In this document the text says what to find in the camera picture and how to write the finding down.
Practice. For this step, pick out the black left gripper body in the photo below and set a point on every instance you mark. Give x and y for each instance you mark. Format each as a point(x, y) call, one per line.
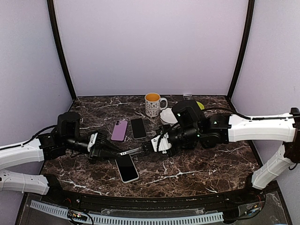
point(95, 148)

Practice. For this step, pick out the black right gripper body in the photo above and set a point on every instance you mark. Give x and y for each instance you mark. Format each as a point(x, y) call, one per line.
point(163, 128)

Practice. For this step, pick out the black phone dark case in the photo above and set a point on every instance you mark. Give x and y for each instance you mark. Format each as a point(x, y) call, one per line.
point(119, 130)

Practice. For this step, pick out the black phone grey case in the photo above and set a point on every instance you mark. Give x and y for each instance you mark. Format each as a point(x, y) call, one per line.
point(128, 152)

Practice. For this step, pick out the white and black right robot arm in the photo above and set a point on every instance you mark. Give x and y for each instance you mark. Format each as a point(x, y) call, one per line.
point(194, 127)

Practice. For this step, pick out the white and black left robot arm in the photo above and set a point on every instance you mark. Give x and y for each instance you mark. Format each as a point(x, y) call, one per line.
point(50, 143)

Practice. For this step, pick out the black phone white case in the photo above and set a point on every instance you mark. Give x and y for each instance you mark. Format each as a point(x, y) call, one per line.
point(127, 170)

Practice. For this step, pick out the white scalloped ceramic dish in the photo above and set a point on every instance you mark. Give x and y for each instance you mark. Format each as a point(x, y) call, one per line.
point(167, 117)

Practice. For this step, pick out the lime green bowl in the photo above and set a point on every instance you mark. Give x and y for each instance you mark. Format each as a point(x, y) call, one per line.
point(201, 106)

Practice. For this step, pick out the white spotted mug orange inside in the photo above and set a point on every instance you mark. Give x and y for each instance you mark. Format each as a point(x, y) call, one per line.
point(154, 104)

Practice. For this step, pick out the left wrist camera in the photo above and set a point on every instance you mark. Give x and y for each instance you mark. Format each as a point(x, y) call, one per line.
point(92, 141)

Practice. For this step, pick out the white slotted cable duct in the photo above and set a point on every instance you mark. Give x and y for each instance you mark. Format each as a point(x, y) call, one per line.
point(78, 217)

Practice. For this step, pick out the black right frame post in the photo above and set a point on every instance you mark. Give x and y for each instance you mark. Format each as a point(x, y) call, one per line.
point(242, 51)

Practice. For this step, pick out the black frame post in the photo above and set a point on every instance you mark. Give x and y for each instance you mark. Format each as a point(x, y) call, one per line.
point(59, 48)
point(242, 51)

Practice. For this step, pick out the black left frame post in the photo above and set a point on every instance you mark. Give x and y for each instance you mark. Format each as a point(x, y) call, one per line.
point(59, 48)

